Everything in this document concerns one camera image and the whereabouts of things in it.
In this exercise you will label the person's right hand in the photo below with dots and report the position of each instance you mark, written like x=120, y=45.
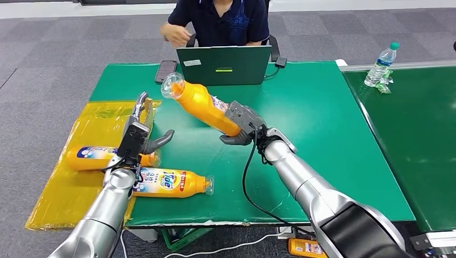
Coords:
x=174, y=34

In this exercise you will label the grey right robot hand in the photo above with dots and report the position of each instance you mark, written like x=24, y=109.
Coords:
x=246, y=119

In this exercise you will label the green belt conveyor table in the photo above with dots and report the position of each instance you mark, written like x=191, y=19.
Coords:
x=409, y=142

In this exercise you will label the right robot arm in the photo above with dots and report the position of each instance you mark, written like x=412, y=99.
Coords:
x=306, y=178

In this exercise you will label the green table mat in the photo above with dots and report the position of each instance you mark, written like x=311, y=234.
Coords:
x=313, y=142

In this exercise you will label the clear plastic water bottle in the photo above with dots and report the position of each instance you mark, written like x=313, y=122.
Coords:
x=379, y=66

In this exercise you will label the yellow plastic sheet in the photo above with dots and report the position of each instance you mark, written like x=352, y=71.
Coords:
x=71, y=199

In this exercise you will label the white power strip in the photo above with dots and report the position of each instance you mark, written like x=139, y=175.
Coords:
x=285, y=232

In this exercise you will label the black smartphone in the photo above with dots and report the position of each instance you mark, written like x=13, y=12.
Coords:
x=166, y=71

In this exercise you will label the white table leg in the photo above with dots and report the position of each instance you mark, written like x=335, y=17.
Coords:
x=144, y=235

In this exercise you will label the green crumpled wrapper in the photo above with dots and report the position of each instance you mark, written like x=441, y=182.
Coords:
x=384, y=85

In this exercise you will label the black power adaptor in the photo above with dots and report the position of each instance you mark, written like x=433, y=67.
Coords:
x=280, y=62

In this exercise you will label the person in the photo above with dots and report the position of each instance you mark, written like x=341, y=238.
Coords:
x=221, y=21

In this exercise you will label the dark green laptop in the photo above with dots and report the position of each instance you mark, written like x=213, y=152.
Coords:
x=224, y=66

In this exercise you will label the orange detergent bottle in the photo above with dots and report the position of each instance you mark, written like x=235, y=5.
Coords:
x=199, y=103
x=171, y=183
x=82, y=160
x=306, y=248

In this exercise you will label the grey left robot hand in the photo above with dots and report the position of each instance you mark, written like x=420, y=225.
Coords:
x=133, y=142

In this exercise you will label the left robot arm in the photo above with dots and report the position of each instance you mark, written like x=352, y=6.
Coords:
x=107, y=210

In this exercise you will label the green plastic crate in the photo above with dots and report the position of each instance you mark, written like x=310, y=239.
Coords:
x=185, y=236

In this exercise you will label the black office chair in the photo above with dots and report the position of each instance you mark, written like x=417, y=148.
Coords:
x=274, y=46

